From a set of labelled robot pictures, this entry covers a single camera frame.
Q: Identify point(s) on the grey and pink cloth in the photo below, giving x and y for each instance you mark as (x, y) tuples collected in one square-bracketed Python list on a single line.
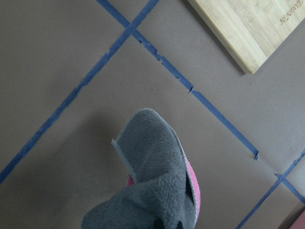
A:
[(162, 191)]

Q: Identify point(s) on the bamboo cutting board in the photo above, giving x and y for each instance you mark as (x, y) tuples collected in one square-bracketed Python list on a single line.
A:
[(250, 30)]

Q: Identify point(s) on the pink plastic bin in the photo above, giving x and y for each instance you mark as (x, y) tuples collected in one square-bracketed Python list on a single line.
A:
[(294, 220)]

